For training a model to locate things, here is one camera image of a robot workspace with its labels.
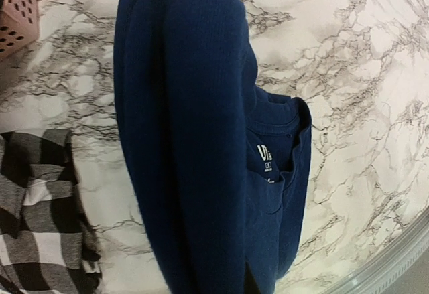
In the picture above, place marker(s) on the navy blue t-shirt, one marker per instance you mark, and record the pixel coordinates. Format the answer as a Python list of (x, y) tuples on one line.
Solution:
[(219, 166)]

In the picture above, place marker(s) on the black white plaid shirt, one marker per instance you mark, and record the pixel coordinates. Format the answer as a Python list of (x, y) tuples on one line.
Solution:
[(47, 242)]

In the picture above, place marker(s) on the pink perforated laundry basket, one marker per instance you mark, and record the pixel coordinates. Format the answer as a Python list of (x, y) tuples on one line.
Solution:
[(19, 25)]

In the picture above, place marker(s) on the front aluminium table rail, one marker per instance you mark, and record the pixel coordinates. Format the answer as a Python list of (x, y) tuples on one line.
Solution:
[(388, 266)]

